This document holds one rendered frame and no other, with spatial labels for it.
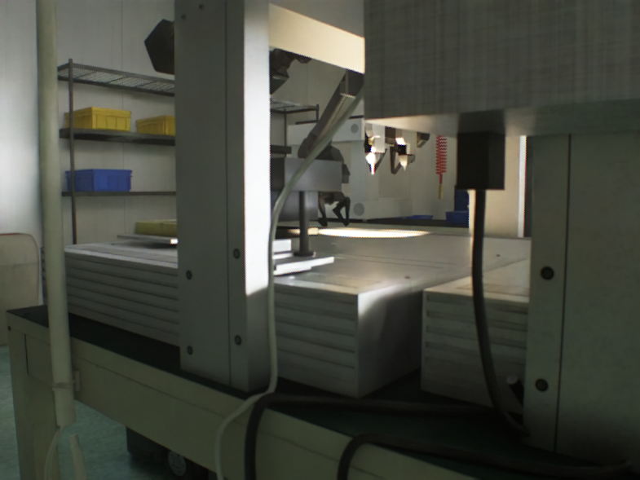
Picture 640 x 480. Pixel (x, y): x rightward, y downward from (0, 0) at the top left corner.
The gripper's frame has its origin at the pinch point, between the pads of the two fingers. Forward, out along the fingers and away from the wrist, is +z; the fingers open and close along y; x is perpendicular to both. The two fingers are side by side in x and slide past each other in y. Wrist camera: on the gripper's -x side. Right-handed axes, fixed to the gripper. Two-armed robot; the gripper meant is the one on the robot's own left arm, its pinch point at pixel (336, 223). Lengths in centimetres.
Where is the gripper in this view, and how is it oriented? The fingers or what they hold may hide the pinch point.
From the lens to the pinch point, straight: 160.4
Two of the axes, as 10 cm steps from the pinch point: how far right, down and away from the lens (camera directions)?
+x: -6.3, 4.5, 6.3
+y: 6.8, -0.6, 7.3
